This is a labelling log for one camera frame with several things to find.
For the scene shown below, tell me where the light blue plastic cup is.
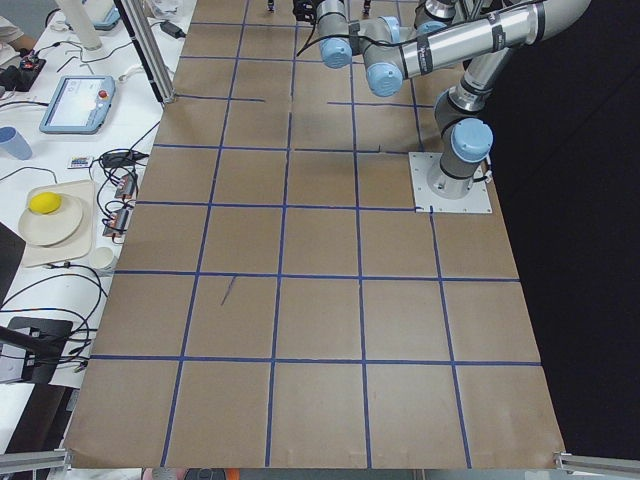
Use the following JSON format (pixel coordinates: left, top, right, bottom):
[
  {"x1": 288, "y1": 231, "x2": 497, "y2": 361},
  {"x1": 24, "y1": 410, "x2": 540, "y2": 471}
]
[{"x1": 0, "y1": 126, "x2": 33, "y2": 160}]

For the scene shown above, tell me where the cream plate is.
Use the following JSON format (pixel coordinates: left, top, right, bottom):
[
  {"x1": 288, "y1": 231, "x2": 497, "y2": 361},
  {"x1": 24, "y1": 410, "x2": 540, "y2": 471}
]
[{"x1": 18, "y1": 195, "x2": 83, "y2": 246}]

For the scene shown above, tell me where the white paper cup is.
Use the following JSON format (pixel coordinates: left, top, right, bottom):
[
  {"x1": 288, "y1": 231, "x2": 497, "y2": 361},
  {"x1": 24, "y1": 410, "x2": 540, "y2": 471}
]
[{"x1": 89, "y1": 247, "x2": 118, "y2": 276}]

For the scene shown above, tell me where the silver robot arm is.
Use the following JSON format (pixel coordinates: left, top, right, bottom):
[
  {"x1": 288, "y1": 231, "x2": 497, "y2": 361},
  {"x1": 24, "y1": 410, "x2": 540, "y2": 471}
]
[
  {"x1": 413, "y1": 0, "x2": 463, "y2": 34},
  {"x1": 292, "y1": 1, "x2": 590, "y2": 200}
]

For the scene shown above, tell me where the aluminium frame post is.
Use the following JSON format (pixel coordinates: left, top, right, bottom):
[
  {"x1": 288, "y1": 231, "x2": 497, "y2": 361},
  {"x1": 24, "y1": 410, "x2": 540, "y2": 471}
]
[{"x1": 114, "y1": 0, "x2": 175, "y2": 104}]

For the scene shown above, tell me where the black power adapter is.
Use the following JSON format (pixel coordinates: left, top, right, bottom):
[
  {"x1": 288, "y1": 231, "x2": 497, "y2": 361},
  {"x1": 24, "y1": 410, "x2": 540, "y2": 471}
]
[{"x1": 160, "y1": 20, "x2": 186, "y2": 39}]

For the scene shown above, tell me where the yellow lemon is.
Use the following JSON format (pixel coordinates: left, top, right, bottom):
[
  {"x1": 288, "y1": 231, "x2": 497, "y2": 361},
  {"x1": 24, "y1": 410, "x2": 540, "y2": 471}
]
[{"x1": 28, "y1": 191, "x2": 62, "y2": 215}]

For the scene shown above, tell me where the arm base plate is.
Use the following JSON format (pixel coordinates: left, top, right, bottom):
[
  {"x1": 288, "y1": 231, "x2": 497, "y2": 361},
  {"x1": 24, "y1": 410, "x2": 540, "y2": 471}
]
[{"x1": 409, "y1": 152, "x2": 492, "y2": 214}]

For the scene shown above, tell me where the black camera stand base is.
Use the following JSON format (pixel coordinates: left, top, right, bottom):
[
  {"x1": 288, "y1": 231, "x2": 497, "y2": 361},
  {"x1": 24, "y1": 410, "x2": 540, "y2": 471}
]
[{"x1": 1, "y1": 316, "x2": 73, "y2": 385}]

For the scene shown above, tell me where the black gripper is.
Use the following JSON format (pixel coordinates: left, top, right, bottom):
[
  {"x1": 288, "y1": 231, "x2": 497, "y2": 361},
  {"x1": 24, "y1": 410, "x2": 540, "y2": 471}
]
[{"x1": 292, "y1": 0, "x2": 316, "y2": 21}]

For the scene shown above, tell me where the blue teach pendant tablet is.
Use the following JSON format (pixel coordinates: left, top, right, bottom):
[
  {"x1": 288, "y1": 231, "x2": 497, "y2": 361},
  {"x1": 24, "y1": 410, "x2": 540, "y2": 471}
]
[{"x1": 39, "y1": 75, "x2": 116, "y2": 135}]

